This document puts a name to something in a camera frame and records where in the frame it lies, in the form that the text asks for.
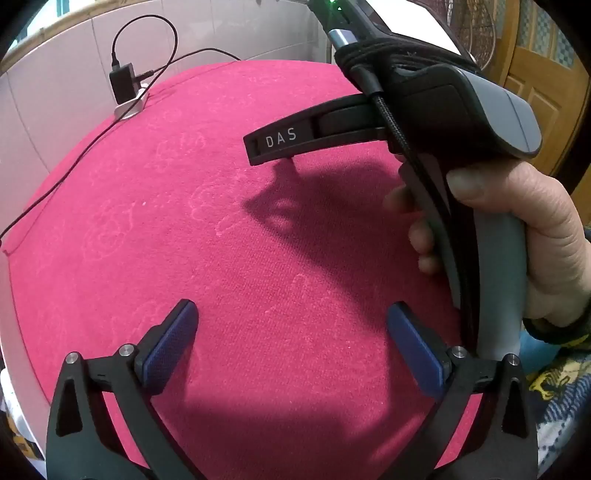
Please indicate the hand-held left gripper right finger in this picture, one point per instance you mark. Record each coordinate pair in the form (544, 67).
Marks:
(415, 346)

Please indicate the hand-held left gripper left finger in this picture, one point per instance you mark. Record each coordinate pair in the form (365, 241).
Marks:
(173, 341)

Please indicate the person's right forearm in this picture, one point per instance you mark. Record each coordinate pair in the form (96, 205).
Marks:
(568, 330)

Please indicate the person's right hand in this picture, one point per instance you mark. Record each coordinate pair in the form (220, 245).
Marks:
(545, 240)

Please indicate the wooden door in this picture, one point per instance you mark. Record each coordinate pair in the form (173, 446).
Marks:
(545, 69)

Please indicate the red tablecloth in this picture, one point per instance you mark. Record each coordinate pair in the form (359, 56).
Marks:
(231, 230)

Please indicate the patterned blue yellow cloth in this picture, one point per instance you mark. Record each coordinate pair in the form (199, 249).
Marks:
(563, 406)

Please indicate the white power strip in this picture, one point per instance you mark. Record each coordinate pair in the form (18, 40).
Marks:
(131, 108)

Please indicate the wooden window ledge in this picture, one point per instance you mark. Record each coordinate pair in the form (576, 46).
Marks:
(37, 36)

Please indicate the black wall charger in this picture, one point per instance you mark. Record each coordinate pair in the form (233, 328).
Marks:
(122, 83)

